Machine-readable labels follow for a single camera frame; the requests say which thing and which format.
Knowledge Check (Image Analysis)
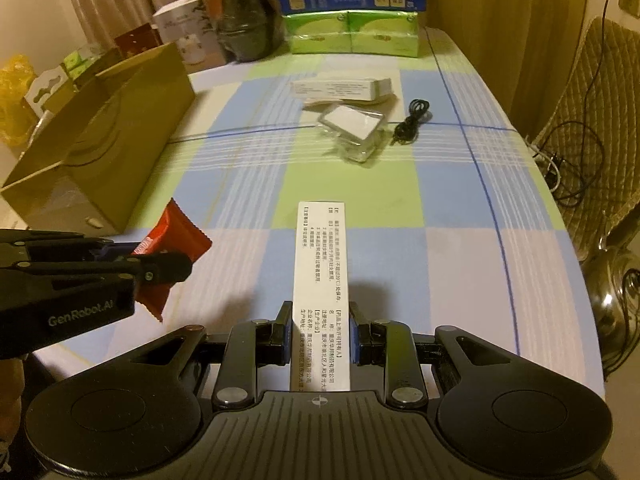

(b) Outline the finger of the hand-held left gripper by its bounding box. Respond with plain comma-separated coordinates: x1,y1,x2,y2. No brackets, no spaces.
20,252,193,286
0,230,121,266

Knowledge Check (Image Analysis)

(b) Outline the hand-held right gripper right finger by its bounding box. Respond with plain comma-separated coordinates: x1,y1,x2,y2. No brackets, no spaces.
348,301,521,413

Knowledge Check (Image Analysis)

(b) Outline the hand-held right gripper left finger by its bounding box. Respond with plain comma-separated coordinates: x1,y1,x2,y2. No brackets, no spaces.
131,301,294,411

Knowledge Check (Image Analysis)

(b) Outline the red snack packet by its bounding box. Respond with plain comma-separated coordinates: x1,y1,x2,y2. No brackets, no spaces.
131,198,212,323

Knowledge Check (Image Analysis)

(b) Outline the long white printed medicine box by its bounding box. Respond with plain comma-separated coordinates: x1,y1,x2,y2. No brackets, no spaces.
289,201,354,392

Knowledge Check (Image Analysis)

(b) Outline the brown cardboard box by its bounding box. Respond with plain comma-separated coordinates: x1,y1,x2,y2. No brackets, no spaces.
0,40,197,236

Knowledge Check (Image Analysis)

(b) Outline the person's left forearm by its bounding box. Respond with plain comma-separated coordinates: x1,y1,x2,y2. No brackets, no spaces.
0,357,26,471

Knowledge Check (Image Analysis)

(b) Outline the checked cloth desktop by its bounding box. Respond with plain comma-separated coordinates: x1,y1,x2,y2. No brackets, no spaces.
32,25,623,396

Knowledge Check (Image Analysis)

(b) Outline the yellow plastic bag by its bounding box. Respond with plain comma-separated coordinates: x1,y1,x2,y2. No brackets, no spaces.
0,55,40,147

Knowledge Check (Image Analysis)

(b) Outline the white cardboard insert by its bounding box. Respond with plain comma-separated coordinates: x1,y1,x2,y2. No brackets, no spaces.
24,65,71,117

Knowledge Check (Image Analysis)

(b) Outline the small green white box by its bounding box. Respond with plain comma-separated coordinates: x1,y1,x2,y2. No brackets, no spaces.
62,45,108,82

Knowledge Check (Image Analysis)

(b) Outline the clear plastic case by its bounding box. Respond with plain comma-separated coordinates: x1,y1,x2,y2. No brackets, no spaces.
317,105,387,163

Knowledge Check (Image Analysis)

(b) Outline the red-brown gift box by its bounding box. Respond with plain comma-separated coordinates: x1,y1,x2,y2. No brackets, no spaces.
114,22,163,61

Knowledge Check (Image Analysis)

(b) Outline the cream paper sheet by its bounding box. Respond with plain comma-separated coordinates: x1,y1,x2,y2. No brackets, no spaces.
305,93,397,109

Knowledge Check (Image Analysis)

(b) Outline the white humidifier box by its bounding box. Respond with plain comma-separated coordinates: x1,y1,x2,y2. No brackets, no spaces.
152,0,226,66

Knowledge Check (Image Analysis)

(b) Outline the flat white box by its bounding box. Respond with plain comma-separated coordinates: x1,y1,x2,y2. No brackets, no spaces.
291,77,394,101

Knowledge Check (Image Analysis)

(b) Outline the black plastic-wrapped flower pot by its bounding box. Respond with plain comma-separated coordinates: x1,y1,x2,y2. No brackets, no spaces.
216,0,281,63

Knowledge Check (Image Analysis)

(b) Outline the shiny metal object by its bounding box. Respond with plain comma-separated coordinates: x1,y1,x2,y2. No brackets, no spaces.
582,245,640,376

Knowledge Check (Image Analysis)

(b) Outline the green tissue pack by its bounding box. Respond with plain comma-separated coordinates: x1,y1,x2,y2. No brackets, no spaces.
347,10,418,59
282,10,353,56

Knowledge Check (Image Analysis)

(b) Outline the quilted tan chair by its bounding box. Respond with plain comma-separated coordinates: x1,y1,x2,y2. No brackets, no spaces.
532,16,640,256

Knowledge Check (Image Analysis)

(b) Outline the coiled black cable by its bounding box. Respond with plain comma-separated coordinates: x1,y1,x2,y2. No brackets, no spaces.
390,99,433,147

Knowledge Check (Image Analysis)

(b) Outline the black power cable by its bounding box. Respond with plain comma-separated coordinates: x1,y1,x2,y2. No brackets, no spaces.
532,0,628,206

